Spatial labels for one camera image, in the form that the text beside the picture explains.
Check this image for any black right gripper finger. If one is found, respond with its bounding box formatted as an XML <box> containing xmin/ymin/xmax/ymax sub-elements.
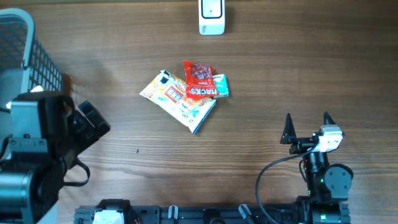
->
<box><xmin>323</xmin><ymin>111</ymin><xmax>335</xmax><ymax>125</ymax></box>
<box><xmin>280</xmin><ymin>113</ymin><xmax>297</xmax><ymax>144</ymax></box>

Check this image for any yellow wet wipes pack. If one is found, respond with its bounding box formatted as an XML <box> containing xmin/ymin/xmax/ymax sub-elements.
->
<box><xmin>140</xmin><ymin>70</ymin><xmax>218</xmax><ymax>134</ymax></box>

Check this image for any teal tissue pack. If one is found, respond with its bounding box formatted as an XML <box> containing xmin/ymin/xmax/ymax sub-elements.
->
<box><xmin>213</xmin><ymin>74</ymin><xmax>229</xmax><ymax>98</ymax></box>

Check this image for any red candy bag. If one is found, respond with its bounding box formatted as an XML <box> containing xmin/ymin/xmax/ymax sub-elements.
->
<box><xmin>183</xmin><ymin>60</ymin><xmax>219</xmax><ymax>99</ymax></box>

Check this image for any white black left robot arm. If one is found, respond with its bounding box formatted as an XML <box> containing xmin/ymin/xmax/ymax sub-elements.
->
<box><xmin>1</xmin><ymin>91</ymin><xmax>111</xmax><ymax>223</ymax></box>

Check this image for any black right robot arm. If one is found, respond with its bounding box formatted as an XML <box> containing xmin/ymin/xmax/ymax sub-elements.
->
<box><xmin>280</xmin><ymin>112</ymin><xmax>354</xmax><ymax>224</ymax></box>

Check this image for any white barcode scanner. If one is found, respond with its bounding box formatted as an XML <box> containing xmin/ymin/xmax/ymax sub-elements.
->
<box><xmin>198</xmin><ymin>0</ymin><xmax>226</xmax><ymax>35</ymax></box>

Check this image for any grey black shopping basket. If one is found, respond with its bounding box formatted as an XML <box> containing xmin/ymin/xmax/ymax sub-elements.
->
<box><xmin>1</xmin><ymin>8</ymin><xmax>64</xmax><ymax>106</ymax></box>

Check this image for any black right camera cable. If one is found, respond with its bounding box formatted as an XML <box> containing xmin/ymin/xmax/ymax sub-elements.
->
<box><xmin>255</xmin><ymin>141</ymin><xmax>321</xmax><ymax>224</ymax></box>

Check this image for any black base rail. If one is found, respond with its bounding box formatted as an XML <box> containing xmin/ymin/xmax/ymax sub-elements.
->
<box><xmin>73</xmin><ymin>198</ymin><xmax>351</xmax><ymax>224</ymax></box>

